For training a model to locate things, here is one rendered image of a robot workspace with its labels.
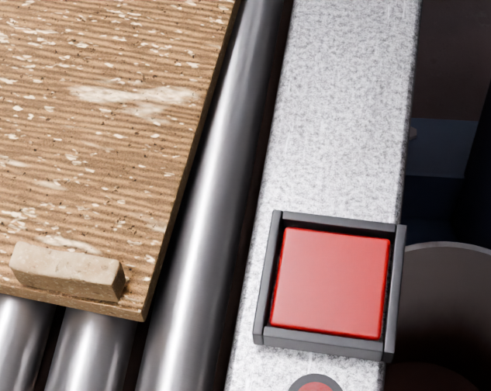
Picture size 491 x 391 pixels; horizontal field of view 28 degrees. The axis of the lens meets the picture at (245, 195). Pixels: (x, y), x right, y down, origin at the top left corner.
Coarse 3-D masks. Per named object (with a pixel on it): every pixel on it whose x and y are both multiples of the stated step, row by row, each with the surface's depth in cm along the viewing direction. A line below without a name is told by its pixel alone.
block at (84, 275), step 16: (16, 256) 51; (32, 256) 51; (48, 256) 51; (64, 256) 51; (80, 256) 51; (96, 256) 51; (16, 272) 51; (32, 272) 51; (48, 272) 51; (64, 272) 51; (80, 272) 51; (96, 272) 51; (112, 272) 51; (48, 288) 53; (64, 288) 52; (80, 288) 52; (96, 288) 51; (112, 288) 51
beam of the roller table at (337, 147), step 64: (320, 0) 64; (384, 0) 64; (320, 64) 62; (384, 64) 61; (320, 128) 60; (384, 128) 59; (320, 192) 57; (384, 192) 57; (256, 256) 56; (384, 320) 53; (256, 384) 52
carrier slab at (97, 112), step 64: (0, 0) 63; (64, 0) 63; (128, 0) 62; (192, 0) 62; (0, 64) 61; (64, 64) 60; (128, 64) 60; (192, 64) 60; (0, 128) 58; (64, 128) 58; (128, 128) 58; (192, 128) 58; (0, 192) 56; (64, 192) 56; (128, 192) 56; (0, 256) 54; (128, 256) 54
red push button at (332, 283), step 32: (288, 256) 54; (320, 256) 54; (352, 256) 54; (384, 256) 54; (288, 288) 53; (320, 288) 53; (352, 288) 53; (384, 288) 53; (288, 320) 52; (320, 320) 52; (352, 320) 52
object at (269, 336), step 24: (288, 216) 55; (312, 216) 55; (336, 216) 55; (264, 264) 54; (264, 288) 53; (264, 312) 52; (264, 336) 52; (288, 336) 52; (312, 336) 51; (336, 336) 51; (384, 336) 52; (384, 360) 52
